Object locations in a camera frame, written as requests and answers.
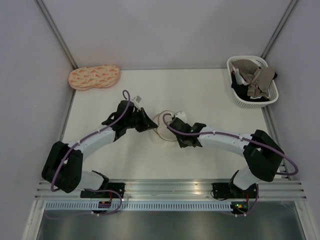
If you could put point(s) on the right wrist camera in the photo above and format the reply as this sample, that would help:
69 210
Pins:
182 116

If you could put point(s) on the white slotted cable duct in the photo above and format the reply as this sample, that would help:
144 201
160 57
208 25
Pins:
224 206

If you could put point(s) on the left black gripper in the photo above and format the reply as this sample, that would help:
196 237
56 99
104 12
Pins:
146 123

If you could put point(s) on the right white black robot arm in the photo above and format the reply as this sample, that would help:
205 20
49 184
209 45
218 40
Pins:
262 155

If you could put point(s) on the aluminium mounting rail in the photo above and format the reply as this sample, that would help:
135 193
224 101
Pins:
280 189

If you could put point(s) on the white plastic basket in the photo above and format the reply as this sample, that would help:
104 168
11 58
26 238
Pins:
261 89

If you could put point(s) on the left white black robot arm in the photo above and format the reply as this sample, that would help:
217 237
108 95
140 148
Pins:
63 168

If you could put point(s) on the right aluminium corner post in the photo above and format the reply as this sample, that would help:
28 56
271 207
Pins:
279 27

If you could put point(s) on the beige bra in basket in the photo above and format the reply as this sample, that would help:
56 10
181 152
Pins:
262 77

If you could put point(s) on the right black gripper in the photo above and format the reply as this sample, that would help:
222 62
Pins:
182 144

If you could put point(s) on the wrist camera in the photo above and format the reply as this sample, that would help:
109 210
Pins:
136 100
182 116

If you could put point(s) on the left aluminium corner post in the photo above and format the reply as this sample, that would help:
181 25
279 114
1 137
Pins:
43 9

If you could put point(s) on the aluminium corner post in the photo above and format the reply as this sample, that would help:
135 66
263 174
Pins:
43 9
279 27

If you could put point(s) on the pink carrot print bra case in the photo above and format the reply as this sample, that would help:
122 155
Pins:
96 77

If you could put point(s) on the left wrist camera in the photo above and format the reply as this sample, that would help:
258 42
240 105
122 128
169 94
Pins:
136 100

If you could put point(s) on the black garment in basket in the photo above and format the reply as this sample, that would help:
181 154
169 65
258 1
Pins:
240 91

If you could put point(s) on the white garment in basket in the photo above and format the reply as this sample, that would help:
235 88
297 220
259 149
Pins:
239 79

